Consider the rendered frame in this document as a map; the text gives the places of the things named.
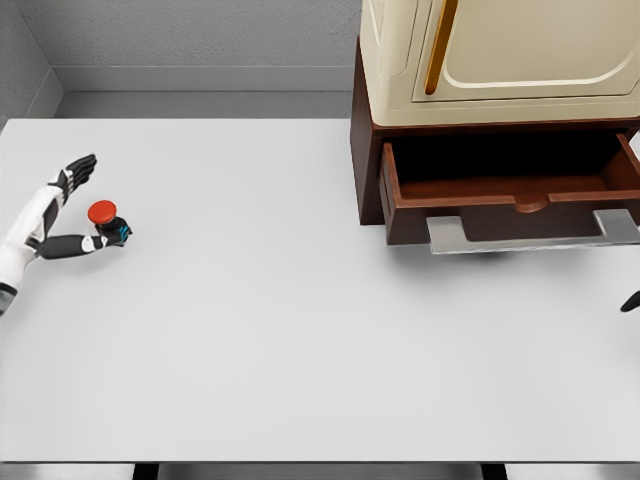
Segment silver drawer handle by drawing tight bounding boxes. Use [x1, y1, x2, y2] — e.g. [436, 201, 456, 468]
[424, 208, 640, 256]

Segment brown wooden drawer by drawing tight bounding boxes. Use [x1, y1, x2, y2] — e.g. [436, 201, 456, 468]
[378, 131, 640, 247]

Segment gold door handle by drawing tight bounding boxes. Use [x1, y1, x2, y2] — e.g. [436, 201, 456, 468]
[423, 0, 460, 97]

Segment brown and cream cabinet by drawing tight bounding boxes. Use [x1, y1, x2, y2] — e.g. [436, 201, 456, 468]
[349, 0, 640, 227]

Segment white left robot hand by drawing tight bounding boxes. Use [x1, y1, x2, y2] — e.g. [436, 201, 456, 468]
[0, 153, 127, 274]

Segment red button switch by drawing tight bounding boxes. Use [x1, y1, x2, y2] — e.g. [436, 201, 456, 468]
[87, 199, 134, 247]

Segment cream cabinet door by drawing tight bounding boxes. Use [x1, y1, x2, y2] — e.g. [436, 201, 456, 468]
[410, 0, 640, 104]

